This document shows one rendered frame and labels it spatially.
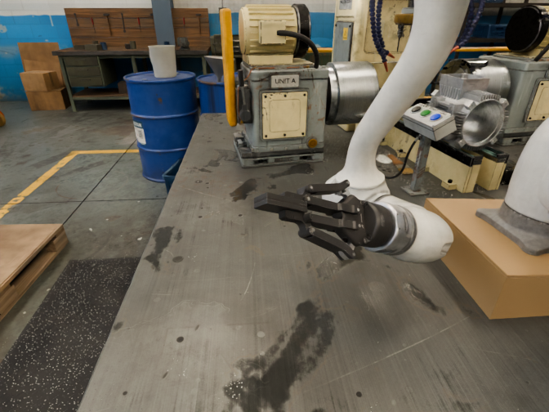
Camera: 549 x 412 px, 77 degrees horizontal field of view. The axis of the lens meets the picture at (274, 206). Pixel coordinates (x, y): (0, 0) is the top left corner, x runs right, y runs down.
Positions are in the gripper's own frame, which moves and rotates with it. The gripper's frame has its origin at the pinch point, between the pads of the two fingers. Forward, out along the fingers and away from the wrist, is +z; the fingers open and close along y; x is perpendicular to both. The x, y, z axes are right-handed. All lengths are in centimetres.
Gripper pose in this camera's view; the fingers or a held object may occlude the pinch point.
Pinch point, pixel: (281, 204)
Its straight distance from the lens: 46.9
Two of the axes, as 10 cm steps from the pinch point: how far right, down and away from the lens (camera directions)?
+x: -6.2, 2.4, 7.5
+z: -7.8, -1.7, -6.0
